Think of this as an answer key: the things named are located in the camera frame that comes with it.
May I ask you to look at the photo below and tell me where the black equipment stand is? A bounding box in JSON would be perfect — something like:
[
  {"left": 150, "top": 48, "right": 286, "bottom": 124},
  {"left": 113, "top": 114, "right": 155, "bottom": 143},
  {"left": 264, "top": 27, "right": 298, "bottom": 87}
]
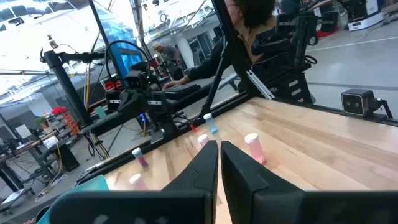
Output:
[{"left": 276, "top": 6, "right": 320, "bottom": 72}]

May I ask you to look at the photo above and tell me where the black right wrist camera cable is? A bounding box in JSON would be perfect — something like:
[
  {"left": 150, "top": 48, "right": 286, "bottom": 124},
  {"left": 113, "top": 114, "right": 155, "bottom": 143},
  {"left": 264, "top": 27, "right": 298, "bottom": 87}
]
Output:
[{"left": 104, "top": 39, "right": 152, "bottom": 82}]

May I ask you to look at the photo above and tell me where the black table-level camera box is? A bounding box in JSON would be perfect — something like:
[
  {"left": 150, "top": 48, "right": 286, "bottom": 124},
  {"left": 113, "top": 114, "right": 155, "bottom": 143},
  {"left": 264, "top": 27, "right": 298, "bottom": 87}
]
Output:
[{"left": 340, "top": 88, "right": 393, "bottom": 119}]

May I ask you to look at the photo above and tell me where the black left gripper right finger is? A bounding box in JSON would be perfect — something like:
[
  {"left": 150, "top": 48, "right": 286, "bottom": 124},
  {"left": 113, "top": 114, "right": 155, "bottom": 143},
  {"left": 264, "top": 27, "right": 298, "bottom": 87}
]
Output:
[{"left": 220, "top": 141, "right": 305, "bottom": 224}]

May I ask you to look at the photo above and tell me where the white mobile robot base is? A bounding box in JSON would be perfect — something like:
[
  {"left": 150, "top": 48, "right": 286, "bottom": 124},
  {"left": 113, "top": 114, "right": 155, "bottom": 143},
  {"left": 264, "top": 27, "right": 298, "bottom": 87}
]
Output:
[{"left": 346, "top": 0, "right": 385, "bottom": 32}]

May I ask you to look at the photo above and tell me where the teal bottle with red pills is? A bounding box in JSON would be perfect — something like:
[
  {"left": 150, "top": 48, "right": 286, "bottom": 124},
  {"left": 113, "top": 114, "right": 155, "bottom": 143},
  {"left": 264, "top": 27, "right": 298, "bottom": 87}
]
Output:
[{"left": 131, "top": 147, "right": 149, "bottom": 169}]

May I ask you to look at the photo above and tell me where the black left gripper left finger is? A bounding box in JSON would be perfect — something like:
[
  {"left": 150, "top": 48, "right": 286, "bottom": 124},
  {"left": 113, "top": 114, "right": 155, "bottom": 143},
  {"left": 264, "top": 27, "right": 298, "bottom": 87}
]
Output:
[{"left": 161, "top": 139, "right": 219, "bottom": 193}]

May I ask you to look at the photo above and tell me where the black drawer cabinet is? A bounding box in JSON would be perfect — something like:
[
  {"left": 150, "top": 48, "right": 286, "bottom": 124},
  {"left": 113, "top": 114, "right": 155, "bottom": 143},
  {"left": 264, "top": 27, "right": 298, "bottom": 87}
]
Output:
[{"left": 270, "top": 70, "right": 315, "bottom": 105}]

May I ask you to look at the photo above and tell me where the pink pill bottle white cap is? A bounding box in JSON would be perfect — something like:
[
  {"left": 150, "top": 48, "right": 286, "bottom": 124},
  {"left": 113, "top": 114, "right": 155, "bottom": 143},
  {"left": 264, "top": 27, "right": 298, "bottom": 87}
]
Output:
[
  {"left": 129, "top": 173, "right": 149, "bottom": 191},
  {"left": 197, "top": 133, "right": 210, "bottom": 147},
  {"left": 244, "top": 133, "right": 267, "bottom": 166}
]

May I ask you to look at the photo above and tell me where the person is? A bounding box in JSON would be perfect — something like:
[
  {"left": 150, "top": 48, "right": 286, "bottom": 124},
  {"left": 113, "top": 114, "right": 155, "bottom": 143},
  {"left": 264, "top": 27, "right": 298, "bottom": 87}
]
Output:
[
  {"left": 162, "top": 0, "right": 315, "bottom": 94},
  {"left": 152, "top": 42, "right": 184, "bottom": 80}
]

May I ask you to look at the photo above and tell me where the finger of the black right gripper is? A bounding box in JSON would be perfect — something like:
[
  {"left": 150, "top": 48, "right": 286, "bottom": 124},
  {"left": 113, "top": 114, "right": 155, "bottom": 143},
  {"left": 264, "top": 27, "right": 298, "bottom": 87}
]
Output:
[
  {"left": 132, "top": 93, "right": 144, "bottom": 118},
  {"left": 119, "top": 91, "right": 134, "bottom": 116}
]

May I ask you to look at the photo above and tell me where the black backlit keyboard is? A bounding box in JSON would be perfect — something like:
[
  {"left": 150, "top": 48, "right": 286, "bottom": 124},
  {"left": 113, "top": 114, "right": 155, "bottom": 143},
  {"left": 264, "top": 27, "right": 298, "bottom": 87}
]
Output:
[{"left": 163, "top": 83, "right": 202, "bottom": 101}]

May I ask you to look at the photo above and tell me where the translucent green plastic bin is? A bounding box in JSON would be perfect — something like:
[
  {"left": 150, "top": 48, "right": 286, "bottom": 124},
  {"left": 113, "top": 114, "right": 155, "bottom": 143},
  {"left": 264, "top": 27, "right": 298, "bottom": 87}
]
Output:
[{"left": 36, "top": 174, "right": 110, "bottom": 224}]

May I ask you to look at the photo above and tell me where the black stand pole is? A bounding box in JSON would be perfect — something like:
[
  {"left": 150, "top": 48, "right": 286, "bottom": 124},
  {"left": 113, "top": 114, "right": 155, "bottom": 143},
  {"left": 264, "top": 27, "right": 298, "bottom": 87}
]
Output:
[{"left": 39, "top": 49, "right": 106, "bottom": 128}]

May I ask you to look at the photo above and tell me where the monitor with blue screen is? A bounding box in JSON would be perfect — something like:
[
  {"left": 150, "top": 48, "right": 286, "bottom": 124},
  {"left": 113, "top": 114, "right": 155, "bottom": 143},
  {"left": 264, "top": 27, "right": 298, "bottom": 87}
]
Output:
[{"left": 108, "top": 23, "right": 147, "bottom": 78}]

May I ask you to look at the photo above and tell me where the silver aluminium extrusion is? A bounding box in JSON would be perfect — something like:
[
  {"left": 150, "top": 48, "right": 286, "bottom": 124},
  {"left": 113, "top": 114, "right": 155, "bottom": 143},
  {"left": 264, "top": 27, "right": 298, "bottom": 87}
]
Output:
[{"left": 245, "top": 68, "right": 276, "bottom": 100}]

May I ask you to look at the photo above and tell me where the orange storage rack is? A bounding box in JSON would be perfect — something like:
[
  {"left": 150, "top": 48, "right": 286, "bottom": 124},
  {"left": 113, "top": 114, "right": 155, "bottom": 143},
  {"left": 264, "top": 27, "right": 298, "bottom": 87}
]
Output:
[{"left": 60, "top": 110, "right": 81, "bottom": 136}]

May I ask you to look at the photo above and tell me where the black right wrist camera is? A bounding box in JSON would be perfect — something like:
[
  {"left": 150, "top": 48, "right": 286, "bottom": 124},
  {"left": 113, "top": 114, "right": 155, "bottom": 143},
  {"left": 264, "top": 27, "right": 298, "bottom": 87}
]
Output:
[{"left": 124, "top": 70, "right": 150, "bottom": 91}]

